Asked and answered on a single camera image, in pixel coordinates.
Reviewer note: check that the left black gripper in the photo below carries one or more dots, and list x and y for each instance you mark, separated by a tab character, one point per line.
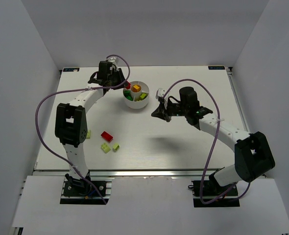
120	80

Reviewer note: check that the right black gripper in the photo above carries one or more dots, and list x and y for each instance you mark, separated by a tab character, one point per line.
166	110

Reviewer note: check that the green long lego brick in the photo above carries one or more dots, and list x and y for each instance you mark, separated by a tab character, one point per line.
127	95

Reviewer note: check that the orange lego brick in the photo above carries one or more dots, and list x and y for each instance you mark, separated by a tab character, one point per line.
136	88

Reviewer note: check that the red lego brick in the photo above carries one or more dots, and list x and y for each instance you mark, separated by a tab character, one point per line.
106	136

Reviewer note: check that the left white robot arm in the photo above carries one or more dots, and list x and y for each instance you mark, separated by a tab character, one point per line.
71	123

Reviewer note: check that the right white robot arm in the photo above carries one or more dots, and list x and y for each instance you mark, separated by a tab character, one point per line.
252	154

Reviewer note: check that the white round divided container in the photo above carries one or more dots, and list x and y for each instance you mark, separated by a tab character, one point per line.
135	104

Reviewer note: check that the left blue table label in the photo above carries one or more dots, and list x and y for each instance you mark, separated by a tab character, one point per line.
70	69

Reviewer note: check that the blue table label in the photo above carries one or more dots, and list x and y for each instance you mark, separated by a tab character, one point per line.
70	69
216	67

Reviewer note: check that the light green sloped lego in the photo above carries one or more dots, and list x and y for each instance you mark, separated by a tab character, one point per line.
115	147

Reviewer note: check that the pale green lego brick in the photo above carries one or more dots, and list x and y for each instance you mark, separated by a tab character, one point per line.
88	134

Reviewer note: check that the light green lego brick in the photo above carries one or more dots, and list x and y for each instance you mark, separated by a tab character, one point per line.
105	148

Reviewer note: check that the right blue table label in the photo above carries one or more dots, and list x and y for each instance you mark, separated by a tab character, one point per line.
216	67

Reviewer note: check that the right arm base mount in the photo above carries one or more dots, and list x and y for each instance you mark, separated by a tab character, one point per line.
228	200

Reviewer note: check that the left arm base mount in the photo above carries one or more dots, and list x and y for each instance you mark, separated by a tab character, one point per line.
73	195

